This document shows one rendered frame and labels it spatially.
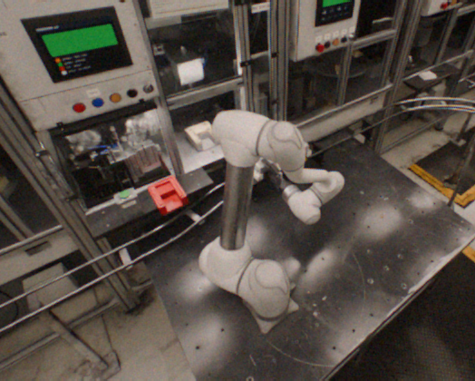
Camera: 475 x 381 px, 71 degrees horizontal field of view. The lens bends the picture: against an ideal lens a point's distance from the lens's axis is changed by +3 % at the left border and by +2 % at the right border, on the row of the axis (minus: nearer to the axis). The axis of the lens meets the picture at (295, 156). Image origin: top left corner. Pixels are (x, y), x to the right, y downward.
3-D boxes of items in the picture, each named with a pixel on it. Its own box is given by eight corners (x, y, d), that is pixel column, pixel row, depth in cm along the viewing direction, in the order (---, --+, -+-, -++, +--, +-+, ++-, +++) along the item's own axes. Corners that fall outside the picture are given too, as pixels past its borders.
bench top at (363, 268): (233, 465, 107) (232, 464, 105) (131, 236, 168) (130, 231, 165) (479, 235, 177) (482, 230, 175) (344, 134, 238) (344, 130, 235)
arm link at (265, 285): (277, 326, 130) (278, 301, 115) (238, 305, 135) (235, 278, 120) (295, 289, 141) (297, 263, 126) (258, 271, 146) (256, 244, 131)
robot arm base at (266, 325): (306, 303, 142) (307, 297, 139) (264, 337, 132) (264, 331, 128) (283, 271, 153) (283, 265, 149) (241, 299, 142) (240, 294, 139)
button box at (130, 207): (126, 220, 143) (117, 203, 135) (121, 210, 147) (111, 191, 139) (144, 212, 146) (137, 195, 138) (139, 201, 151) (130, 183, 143)
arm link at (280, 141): (312, 148, 114) (278, 136, 118) (308, 117, 99) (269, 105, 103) (296, 179, 109) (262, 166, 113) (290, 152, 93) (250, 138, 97)
